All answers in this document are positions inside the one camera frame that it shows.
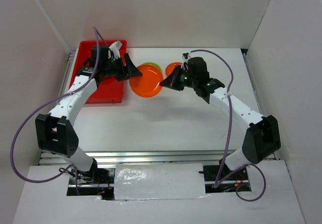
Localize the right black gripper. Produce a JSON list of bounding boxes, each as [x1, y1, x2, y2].
[[160, 64, 198, 91]]

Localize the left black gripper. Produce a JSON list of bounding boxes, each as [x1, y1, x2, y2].
[[103, 53, 142, 83]]

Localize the orange plate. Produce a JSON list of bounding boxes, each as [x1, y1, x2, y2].
[[129, 64, 164, 98], [165, 62, 182, 77]]

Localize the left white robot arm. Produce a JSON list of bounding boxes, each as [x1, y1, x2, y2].
[[35, 41, 142, 183]]

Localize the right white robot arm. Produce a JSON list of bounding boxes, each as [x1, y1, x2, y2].
[[160, 57, 281, 180]]

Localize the red plastic bin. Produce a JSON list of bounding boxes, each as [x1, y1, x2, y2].
[[69, 40, 124, 105]]

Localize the green plate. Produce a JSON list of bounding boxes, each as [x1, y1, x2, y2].
[[143, 62, 162, 71]]

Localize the white foil cover sheet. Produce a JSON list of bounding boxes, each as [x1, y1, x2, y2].
[[114, 164, 206, 200]]

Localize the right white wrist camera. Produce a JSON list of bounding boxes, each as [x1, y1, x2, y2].
[[182, 52, 191, 61]]

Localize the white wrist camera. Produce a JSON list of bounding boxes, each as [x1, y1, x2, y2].
[[109, 40, 123, 60], [182, 52, 191, 61]]

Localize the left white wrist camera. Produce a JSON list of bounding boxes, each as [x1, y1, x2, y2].
[[109, 40, 123, 60]]

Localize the aluminium rail frame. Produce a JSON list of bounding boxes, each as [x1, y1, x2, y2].
[[37, 47, 281, 197]]

